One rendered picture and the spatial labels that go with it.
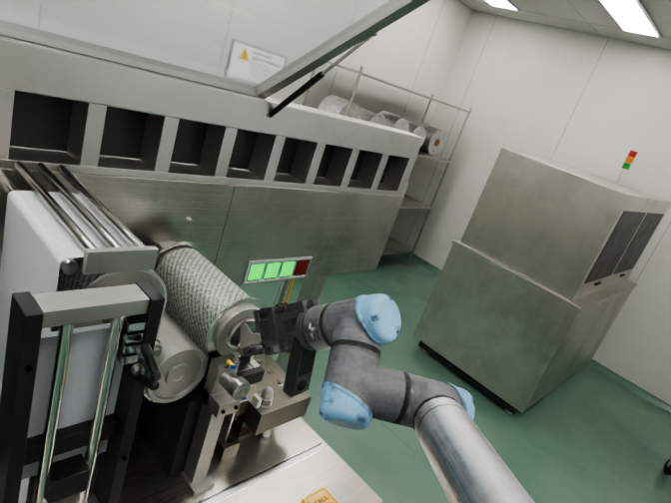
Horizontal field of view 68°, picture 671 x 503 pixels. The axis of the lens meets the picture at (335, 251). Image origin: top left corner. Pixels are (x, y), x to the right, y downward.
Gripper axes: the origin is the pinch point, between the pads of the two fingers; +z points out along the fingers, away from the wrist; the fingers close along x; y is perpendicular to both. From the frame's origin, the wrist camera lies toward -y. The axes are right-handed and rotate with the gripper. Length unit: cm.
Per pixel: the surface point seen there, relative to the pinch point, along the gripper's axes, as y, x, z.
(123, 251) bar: 18.1, 27.5, -13.1
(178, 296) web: 13.4, 5.4, 12.2
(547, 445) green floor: -110, -269, 59
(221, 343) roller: 2.4, 3.9, 2.3
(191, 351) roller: 2.2, 9.9, 3.2
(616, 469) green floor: -134, -299, 30
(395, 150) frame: 52, -77, 5
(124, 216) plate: 32.8, 9.9, 20.7
